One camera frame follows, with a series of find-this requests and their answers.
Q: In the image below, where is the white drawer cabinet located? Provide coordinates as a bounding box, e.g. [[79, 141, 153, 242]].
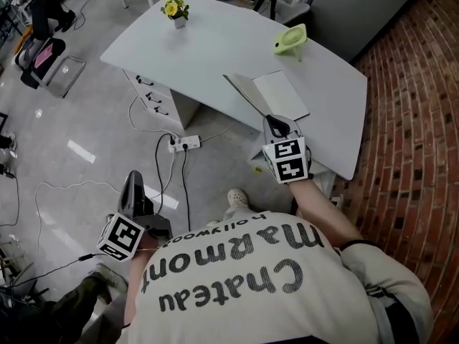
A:
[[121, 69, 201, 133]]

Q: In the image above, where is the black power cable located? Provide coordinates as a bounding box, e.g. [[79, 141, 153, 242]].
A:
[[154, 132, 177, 215], [180, 145, 192, 231]]

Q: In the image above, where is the grey chair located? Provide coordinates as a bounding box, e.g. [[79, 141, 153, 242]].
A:
[[275, 1, 311, 27]]

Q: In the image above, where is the person's left forearm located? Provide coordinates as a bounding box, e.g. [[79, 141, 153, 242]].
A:
[[123, 236, 161, 331]]

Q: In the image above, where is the black stool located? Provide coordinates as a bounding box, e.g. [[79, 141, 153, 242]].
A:
[[252, 0, 278, 22]]

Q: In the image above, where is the light green desk fan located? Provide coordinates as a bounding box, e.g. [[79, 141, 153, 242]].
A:
[[273, 23, 308, 63]]

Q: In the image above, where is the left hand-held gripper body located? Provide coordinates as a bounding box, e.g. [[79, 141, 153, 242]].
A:
[[96, 191, 174, 263]]

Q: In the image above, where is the white cable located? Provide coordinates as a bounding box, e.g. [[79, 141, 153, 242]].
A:
[[128, 95, 180, 140], [33, 180, 123, 258], [199, 120, 240, 144]]

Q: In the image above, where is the person's cream printed shirt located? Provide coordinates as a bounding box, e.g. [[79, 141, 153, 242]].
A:
[[125, 209, 435, 344]]

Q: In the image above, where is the metal frame chair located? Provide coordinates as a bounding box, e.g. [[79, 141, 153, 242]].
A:
[[14, 37, 87, 99]]

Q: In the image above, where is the white desk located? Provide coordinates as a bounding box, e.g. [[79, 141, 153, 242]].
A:
[[99, 0, 369, 193]]

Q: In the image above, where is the white power strip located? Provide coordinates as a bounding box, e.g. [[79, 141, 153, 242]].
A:
[[167, 134, 202, 154]]

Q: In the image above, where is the yellow flower in white pot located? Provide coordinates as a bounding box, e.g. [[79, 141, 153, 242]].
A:
[[160, 0, 191, 30]]

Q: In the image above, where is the thin black cable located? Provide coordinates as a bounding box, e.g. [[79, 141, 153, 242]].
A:
[[0, 252, 105, 290], [72, 0, 100, 32], [0, 170, 22, 228]]

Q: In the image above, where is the person's right forearm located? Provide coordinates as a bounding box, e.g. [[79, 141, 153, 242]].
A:
[[286, 176, 364, 244]]

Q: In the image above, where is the white notebook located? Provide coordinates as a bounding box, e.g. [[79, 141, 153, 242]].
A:
[[222, 70, 311, 122]]

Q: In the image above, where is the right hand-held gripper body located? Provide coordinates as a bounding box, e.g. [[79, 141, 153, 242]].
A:
[[261, 114, 313, 186]]

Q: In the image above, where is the person's white shoe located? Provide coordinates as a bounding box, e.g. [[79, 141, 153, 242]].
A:
[[226, 188, 251, 211]]

